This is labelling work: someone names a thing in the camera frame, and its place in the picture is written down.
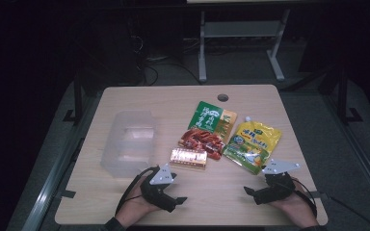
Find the green snack packet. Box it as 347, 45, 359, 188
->
187, 100, 239, 143

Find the red snack packet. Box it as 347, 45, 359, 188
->
177, 127, 225, 161

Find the black metal stand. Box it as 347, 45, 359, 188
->
335, 62, 364, 124
62, 71, 86, 126

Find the white metal stand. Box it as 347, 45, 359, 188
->
198, 9, 292, 84

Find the person's left hand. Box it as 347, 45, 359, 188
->
115, 184, 162, 229

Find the yellow spout pouch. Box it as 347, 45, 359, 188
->
222, 115, 283, 176

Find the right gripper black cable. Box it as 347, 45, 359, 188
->
290, 177, 318, 218

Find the person's right hand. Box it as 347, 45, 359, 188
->
267, 177, 320, 229

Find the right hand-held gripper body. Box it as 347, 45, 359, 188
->
252, 158, 302, 206

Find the gold snack packet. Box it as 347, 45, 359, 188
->
169, 146, 209, 170

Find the thin black floor cable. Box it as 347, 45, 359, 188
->
329, 195, 370, 231

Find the aluminium floor rail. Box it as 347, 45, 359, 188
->
343, 124, 370, 210
20, 138, 86, 231

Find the dark table bracket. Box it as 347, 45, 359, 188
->
55, 190, 77, 199
307, 191, 330, 200

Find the clear plastic container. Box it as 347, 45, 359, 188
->
99, 110, 158, 178

